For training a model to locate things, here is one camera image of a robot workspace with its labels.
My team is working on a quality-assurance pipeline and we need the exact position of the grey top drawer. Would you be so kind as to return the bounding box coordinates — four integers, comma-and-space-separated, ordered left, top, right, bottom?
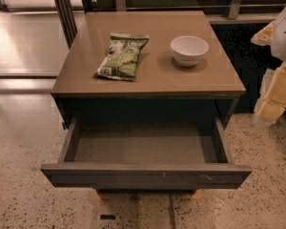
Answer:
41, 119, 252, 191

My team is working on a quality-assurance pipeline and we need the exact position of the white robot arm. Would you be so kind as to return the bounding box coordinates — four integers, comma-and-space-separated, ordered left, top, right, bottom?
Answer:
251, 7, 286, 127

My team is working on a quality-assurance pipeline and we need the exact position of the white ceramic bowl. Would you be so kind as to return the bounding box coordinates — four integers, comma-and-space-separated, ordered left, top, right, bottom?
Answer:
171, 35, 209, 67

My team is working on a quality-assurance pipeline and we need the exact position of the green chip bag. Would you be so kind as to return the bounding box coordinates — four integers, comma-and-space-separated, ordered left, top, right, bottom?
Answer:
94, 32, 149, 81

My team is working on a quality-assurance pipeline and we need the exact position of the black floor tape marker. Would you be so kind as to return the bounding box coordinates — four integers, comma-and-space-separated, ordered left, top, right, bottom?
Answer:
100, 215, 116, 220

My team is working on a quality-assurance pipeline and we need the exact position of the metal railing frame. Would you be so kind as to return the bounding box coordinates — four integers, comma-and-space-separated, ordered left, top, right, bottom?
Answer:
54, 0, 286, 43

